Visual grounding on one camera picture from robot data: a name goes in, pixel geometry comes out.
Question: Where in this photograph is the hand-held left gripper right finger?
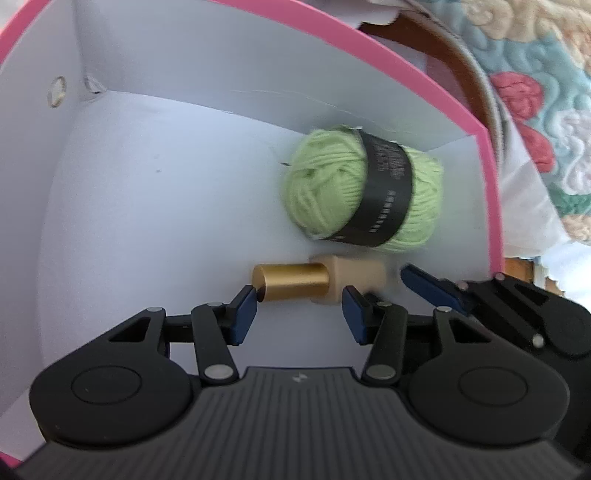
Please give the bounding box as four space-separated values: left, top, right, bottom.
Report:
342 285 490 384

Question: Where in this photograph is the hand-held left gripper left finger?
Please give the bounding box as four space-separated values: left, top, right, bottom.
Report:
108 285 258 385

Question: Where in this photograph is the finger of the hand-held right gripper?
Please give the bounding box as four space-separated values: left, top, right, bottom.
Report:
401 264 550 349

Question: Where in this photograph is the gold-capped beige bottle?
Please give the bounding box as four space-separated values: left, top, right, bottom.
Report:
252 254 386 306

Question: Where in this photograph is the pink cardboard box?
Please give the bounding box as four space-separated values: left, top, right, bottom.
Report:
0 0 505 467

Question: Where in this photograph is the green yarn ball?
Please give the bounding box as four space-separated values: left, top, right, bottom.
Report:
281 124 445 254

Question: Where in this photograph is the round brown basin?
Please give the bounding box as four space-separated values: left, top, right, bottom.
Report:
358 21 504 139

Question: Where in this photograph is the floral quilt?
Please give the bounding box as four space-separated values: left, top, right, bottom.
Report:
406 0 591 243

